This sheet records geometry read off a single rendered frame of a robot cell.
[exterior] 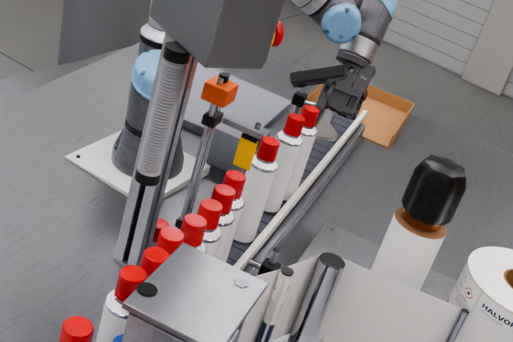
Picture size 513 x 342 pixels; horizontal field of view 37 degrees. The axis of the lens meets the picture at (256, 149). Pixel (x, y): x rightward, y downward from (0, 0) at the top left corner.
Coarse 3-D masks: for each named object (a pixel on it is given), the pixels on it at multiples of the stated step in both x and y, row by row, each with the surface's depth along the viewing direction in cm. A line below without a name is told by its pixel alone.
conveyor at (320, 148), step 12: (336, 120) 199; (348, 120) 201; (324, 144) 184; (312, 156) 177; (312, 168) 172; (324, 168) 174; (264, 216) 149; (264, 228) 145; (276, 228) 146; (240, 252) 136
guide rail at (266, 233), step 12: (360, 120) 195; (348, 132) 186; (336, 144) 178; (324, 156) 171; (312, 180) 161; (300, 192) 153; (288, 204) 148; (276, 216) 143; (264, 240) 137; (252, 252) 131; (240, 264) 127
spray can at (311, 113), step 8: (304, 112) 148; (312, 112) 147; (312, 120) 148; (304, 128) 148; (312, 128) 149; (304, 136) 148; (312, 136) 149; (304, 144) 149; (312, 144) 151; (304, 152) 150; (304, 160) 151; (296, 168) 152; (304, 168) 153; (296, 176) 153; (296, 184) 154; (288, 192) 154
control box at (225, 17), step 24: (168, 0) 104; (192, 0) 99; (216, 0) 95; (240, 0) 95; (264, 0) 97; (168, 24) 105; (192, 24) 99; (216, 24) 95; (240, 24) 97; (264, 24) 99; (192, 48) 100; (216, 48) 97; (240, 48) 99; (264, 48) 101
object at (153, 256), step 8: (152, 248) 96; (160, 248) 96; (144, 256) 94; (152, 256) 94; (160, 256) 95; (168, 256) 95; (144, 264) 94; (152, 264) 94; (160, 264) 94; (152, 272) 94
